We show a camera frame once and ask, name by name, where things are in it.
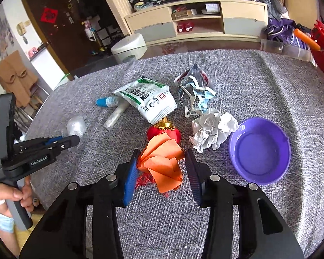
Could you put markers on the purple plastic bowl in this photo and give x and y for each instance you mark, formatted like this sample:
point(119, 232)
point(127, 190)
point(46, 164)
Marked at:
point(260, 151)

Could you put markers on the white green mask package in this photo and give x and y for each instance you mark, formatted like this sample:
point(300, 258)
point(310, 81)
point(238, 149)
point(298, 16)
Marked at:
point(152, 99)

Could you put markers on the purple bag on floor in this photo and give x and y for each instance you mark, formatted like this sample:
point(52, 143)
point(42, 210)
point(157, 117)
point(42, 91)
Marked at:
point(283, 31)

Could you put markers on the beige TV cabinet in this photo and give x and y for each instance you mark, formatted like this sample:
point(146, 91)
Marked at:
point(199, 19)

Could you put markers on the brown coat on chair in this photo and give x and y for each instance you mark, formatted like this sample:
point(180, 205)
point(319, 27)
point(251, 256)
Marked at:
point(16, 78)

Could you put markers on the left hand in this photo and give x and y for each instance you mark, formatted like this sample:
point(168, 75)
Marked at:
point(24, 196)

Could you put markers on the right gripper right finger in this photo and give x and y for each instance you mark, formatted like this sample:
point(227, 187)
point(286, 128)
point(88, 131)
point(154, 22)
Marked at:
point(198, 174)

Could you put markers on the crumpled white paper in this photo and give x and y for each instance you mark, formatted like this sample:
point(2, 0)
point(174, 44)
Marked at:
point(212, 129)

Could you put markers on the blue cap glue bottle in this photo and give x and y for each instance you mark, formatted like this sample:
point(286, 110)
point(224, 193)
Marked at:
point(109, 101)

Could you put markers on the brown wooden door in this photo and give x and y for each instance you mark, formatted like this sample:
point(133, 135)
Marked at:
point(59, 25)

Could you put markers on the small clear plastic wrap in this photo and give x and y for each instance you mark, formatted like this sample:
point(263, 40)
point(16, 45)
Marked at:
point(77, 126)

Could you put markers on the red apple ornament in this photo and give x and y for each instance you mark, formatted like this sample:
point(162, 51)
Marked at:
point(164, 126)

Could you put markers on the orange paper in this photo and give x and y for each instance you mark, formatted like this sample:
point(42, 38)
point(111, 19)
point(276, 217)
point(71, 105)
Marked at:
point(160, 160)

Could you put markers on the white round stool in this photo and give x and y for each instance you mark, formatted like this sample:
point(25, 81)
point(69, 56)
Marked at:
point(130, 48)

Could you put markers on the clear plastic tube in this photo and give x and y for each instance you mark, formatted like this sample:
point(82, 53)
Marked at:
point(117, 113)

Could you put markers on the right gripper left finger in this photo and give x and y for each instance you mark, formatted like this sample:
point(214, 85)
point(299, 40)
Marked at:
point(126, 174)

